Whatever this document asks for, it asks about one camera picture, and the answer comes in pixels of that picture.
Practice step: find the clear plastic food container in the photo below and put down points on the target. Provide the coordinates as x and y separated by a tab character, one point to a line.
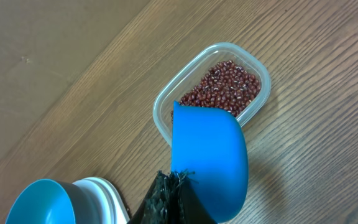
191	74

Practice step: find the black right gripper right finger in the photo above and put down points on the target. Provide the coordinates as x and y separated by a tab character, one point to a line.
190	208

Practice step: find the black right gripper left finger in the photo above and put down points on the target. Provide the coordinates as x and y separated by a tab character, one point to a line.
160	204

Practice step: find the teal blue bowl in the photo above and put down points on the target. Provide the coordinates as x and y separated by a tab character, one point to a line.
51	201

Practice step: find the red adzuki beans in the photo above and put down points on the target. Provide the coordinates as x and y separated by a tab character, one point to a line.
227	86

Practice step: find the blue plastic scoop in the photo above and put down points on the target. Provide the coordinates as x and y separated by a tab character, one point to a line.
209	143

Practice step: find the white digital kitchen scale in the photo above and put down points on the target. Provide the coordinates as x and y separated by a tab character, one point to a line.
106	199

